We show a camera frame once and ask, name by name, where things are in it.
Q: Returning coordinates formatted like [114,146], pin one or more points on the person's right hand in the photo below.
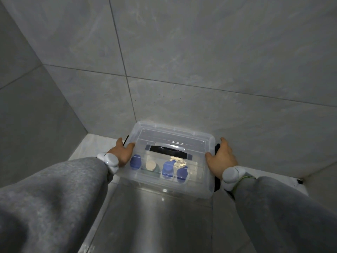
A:
[223,160]

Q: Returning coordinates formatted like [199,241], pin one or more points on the person's left hand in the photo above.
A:
[121,154]

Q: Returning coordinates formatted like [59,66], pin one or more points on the person's left thumb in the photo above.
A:
[130,148]

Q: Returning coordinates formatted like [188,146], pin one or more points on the person's right thumb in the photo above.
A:
[209,157]

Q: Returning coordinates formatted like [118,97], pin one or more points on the clear plastic storage box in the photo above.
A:
[168,187]

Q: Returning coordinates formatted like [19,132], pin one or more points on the person's right forearm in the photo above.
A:
[284,216]

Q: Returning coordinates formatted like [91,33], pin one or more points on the person's left forearm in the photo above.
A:
[52,202]

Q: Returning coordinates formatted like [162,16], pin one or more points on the black box latch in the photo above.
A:
[217,183]
[126,140]

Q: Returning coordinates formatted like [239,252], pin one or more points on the blue bottle cap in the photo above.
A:
[168,169]
[135,162]
[182,173]

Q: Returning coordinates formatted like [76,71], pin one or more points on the white wrist tracker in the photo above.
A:
[233,176]
[110,160]

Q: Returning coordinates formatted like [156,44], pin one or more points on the beige bottle cap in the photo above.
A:
[151,165]

